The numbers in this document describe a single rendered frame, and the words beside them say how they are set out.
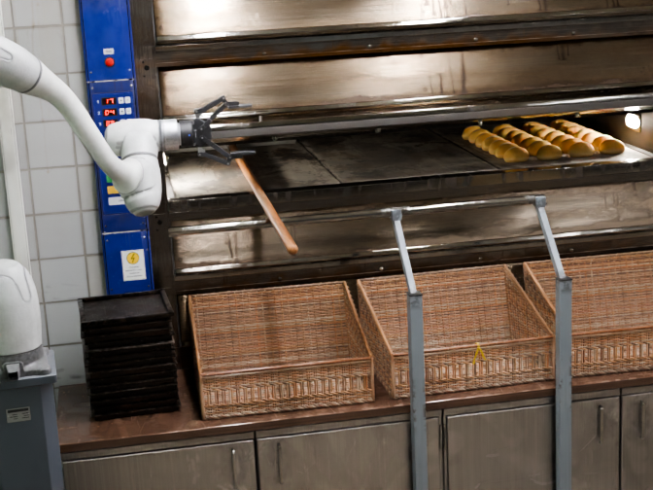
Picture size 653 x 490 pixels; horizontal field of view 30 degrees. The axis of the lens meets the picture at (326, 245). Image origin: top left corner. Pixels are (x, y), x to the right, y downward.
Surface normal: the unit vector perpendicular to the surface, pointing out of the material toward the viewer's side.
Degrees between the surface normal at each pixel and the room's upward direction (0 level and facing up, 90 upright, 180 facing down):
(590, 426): 90
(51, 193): 90
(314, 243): 70
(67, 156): 90
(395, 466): 90
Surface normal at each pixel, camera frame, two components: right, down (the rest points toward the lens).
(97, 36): 0.18, 0.24
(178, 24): 0.15, -0.11
